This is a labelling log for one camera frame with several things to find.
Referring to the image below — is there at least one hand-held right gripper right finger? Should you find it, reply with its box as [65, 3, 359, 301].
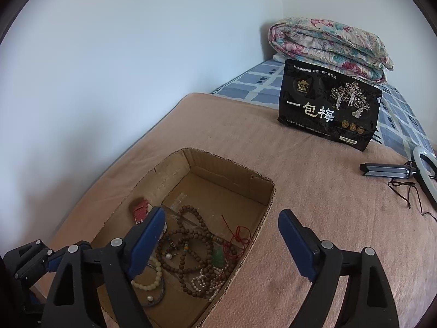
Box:
[277, 208, 400, 328]

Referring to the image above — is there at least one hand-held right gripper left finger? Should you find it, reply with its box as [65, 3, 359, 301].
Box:
[41, 206, 167, 328]

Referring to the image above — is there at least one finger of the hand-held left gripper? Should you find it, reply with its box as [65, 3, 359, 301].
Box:
[3, 240, 69, 279]
[14, 275, 48, 318]

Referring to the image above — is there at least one red strap wristwatch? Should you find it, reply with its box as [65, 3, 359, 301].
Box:
[131, 198, 168, 233]

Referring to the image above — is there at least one cream bead bracelet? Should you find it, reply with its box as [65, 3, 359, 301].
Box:
[131, 258, 164, 289]

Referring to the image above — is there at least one brown wooden bead necklace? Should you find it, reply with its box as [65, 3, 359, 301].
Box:
[155, 205, 236, 298]

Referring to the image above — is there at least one green jade pendant red cord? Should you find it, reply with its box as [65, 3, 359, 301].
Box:
[212, 215, 252, 268]

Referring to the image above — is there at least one cardboard box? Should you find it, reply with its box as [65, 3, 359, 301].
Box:
[90, 148, 276, 328]

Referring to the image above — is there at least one black folded tripod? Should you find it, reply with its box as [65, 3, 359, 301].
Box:
[359, 162, 418, 179]

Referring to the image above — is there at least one pink blanket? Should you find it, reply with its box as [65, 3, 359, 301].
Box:
[34, 92, 437, 328]

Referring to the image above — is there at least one black snack bag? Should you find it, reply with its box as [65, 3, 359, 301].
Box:
[276, 59, 383, 153]

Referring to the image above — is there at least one blue plaid bedsheet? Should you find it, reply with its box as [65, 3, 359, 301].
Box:
[209, 58, 436, 158]

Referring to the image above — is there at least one folded floral quilt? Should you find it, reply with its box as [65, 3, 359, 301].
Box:
[268, 17, 395, 84]

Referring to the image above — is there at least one small pearl bracelet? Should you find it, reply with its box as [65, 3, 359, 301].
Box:
[190, 268, 228, 298]

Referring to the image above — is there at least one black ring light cable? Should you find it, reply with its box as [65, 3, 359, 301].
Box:
[387, 160, 437, 222]

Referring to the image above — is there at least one white ring light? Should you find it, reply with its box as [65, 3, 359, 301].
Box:
[411, 146, 437, 210]

